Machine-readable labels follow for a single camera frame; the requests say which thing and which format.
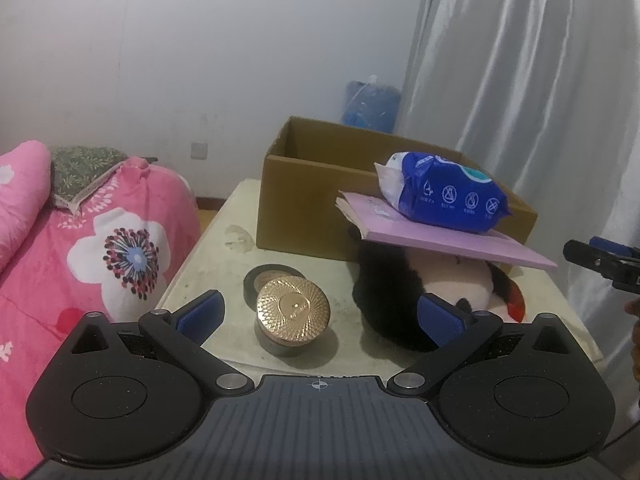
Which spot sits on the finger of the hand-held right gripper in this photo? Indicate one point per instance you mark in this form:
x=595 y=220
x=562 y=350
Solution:
x=625 y=272
x=607 y=245

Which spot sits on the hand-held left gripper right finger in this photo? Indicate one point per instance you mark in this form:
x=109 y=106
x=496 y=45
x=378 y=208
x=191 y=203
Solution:
x=440 y=322

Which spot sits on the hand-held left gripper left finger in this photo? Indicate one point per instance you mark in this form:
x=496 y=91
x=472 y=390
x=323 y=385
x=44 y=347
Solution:
x=202 y=317

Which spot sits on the black tape roll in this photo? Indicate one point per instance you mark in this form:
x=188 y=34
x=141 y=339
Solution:
x=248 y=285

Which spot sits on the panda plush toy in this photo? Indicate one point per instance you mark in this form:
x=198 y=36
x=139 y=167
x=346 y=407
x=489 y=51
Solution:
x=390 y=285

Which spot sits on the pink book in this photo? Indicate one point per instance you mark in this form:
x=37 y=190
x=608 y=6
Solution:
x=450 y=242

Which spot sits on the gold lidded jar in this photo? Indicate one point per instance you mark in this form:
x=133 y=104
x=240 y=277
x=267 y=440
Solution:
x=292 y=310

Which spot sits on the blue wet wipes pack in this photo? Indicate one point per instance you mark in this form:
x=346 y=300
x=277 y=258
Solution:
x=450 y=195

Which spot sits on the brown cardboard box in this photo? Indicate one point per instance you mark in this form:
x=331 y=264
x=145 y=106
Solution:
x=300 y=200

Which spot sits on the white desktop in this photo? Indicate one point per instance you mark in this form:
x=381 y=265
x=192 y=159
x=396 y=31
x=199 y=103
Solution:
x=210 y=260

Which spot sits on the person's right hand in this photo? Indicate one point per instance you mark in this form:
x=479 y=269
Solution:
x=636 y=307

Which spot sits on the pink floral blanket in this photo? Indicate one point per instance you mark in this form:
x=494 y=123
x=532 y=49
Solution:
x=75 y=230

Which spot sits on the grey shiny curtain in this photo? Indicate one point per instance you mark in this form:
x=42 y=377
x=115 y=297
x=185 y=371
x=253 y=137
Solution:
x=525 y=85

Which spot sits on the green patterned pillow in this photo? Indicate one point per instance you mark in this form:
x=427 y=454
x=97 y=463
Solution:
x=80 y=170

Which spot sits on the blue water bottle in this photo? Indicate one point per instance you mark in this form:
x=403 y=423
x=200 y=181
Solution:
x=370 y=105

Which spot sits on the white wall socket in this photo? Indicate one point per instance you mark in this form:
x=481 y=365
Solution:
x=199 y=150

